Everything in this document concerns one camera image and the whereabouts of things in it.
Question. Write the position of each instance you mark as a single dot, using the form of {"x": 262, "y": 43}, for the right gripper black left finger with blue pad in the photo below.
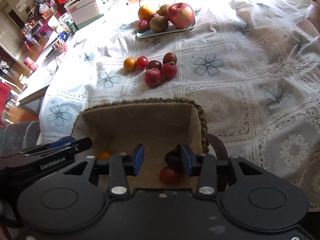
{"x": 122, "y": 165}

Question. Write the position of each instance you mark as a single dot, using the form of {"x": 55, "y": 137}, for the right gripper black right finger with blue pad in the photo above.
{"x": 203, "y": 166}

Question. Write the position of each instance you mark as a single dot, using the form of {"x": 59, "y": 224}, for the small orange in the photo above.
{"x": 130, "y": 64}
{"x": 104, "y": 155}

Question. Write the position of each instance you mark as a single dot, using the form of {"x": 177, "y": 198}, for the woven lined basket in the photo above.
{"x": 161, "y": 125}

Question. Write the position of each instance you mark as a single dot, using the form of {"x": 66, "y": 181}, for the pink red radish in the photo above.
{"x": 154, "y": 78}

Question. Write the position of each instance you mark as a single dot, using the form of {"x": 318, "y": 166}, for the red radish with green top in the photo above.
{"x": 169, "y": 70}

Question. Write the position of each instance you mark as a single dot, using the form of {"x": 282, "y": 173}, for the small red cherry tomato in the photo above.
{"x": 142, "y": 62}

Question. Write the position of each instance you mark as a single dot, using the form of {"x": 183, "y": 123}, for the dark purple plum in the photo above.
{"x": 154, "y": 64}

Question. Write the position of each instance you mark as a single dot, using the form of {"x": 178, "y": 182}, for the dark brown round tomato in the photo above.
{"x": 169, "y": 57}

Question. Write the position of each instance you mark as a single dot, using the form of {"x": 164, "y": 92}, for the white floral lace tablecloth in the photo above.
{"x": 252, "y": 65}

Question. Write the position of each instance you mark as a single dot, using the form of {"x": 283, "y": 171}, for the light teal tray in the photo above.
{"x": 171, "y": 29}

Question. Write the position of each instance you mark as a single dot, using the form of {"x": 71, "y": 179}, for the red plum on tray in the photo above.
{"x": 143, "y": 25}

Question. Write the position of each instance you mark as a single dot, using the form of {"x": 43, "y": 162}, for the front brown kiwi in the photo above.
{"x": 158, "y": 24}

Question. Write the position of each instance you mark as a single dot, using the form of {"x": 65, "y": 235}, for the brown kiwi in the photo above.
{"x": 158, "y": 24}
{"x": 163, "y": 10}

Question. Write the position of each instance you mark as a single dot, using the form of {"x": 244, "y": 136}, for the large red apple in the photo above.
{"x": 181, "y": 15}

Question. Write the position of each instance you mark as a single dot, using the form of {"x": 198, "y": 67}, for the large orange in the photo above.
{"x": 146, "y": 12}

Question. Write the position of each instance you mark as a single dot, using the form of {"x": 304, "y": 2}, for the small purple plum behind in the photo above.
{"x": 154, "y": 15}

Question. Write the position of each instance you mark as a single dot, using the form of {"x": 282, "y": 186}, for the back brown kiwi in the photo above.
{"x": 163, "y": 10}

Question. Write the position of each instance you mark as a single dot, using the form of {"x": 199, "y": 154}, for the white desk calendar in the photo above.
{"x": 84, "y": 12}

